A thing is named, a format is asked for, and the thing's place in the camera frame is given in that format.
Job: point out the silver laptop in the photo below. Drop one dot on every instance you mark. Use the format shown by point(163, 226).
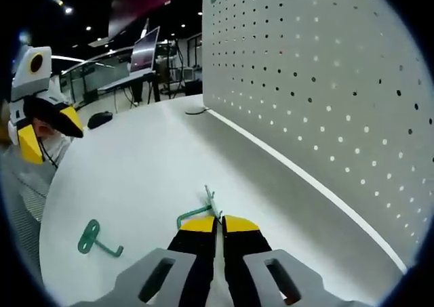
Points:
point(146, 51)

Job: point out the black computer case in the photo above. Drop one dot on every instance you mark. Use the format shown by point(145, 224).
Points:
point(194, 88)

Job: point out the grey mesh office chair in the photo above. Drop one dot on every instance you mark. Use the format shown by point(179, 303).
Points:
point(23, 191)

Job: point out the black computer mouse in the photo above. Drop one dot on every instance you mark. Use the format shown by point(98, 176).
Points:
point(100, 120)

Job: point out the white perforated mounting plate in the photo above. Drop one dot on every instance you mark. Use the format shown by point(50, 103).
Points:
point(322, 83)

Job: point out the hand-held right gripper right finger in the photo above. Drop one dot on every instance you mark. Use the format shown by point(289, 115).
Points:
point(244, 263)

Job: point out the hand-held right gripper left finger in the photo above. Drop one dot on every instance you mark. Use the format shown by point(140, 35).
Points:
point(193, 263)

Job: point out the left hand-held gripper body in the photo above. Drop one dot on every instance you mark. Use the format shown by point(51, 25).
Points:
point(32, 80)

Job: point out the large red display screen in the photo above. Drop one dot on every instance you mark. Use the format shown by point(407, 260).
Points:
point(142, 5)

